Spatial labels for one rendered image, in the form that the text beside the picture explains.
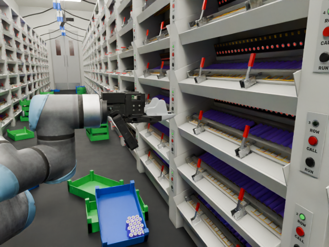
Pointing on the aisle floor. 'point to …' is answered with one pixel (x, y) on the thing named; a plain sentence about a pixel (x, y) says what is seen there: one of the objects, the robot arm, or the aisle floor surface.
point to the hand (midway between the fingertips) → (169, 116)
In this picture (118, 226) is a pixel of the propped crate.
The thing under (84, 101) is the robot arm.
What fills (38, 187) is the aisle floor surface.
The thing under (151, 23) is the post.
